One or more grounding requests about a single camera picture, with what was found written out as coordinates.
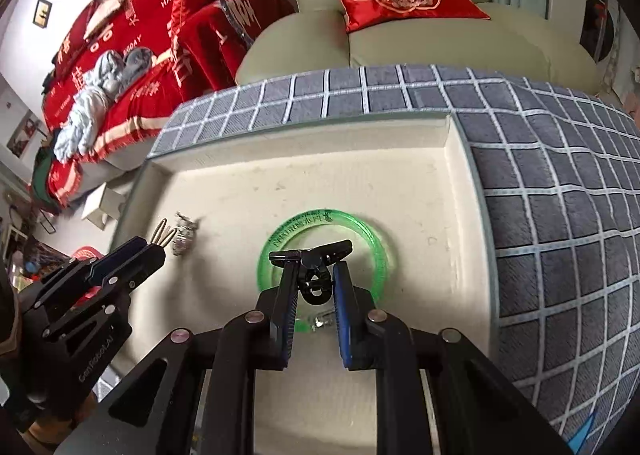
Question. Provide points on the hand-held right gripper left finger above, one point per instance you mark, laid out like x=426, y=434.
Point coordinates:
x=287, y=320

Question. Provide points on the small black framed picture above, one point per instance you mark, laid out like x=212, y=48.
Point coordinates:
x=42, y=12

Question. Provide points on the person's left forearm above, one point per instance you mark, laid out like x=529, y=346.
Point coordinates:
x=45, y=435

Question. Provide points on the gold hairpin bundle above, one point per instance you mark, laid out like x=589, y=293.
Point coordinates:
x=156, y=235

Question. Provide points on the red covered bed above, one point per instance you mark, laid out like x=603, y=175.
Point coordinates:
x=150, y=0

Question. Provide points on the small white stool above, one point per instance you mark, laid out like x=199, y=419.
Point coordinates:
x=102, y=205

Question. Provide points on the silver charm ornament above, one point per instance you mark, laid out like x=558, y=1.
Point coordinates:
x=182, y=237

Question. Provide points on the grey checked blanket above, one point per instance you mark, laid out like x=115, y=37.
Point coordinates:
x=550, y=235

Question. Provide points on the unframed wall photo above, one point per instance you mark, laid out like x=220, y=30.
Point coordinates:
x=25, y=135

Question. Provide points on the red plastic basin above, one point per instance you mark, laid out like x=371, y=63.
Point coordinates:
x=90, y=252

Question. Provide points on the pale green armchair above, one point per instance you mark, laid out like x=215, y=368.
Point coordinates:
x=400, y=45

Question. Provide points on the black hair clip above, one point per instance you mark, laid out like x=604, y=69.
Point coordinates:
x=310, y=257

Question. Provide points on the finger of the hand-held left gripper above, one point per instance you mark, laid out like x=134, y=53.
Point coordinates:
x=145, y=267
x=127, y=247

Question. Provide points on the red folded velvet quilt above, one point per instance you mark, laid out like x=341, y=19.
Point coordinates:
x=220, y=45

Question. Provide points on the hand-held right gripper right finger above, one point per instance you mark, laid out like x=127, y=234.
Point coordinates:
x=342, y=320

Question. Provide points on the white washing machine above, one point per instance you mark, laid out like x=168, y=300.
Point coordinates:
x=597, y=25

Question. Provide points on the cluttered shelf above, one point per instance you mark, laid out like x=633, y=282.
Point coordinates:
x=20, y=235

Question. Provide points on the red printed pillow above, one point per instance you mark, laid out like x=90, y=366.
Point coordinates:
x=75, y=40

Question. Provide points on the cream shallow tray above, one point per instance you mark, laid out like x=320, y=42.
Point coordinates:
x=250, y=195

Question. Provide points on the light blue garment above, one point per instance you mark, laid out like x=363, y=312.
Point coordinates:
x=85, y=110

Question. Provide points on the green translucent bangle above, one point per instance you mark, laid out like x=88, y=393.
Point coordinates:
x=380, y=260

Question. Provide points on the grey blue garment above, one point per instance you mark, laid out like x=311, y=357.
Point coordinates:
x=136, y=62

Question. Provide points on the white green printed pillow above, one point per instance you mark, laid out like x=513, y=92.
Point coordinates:
x=112, y=7

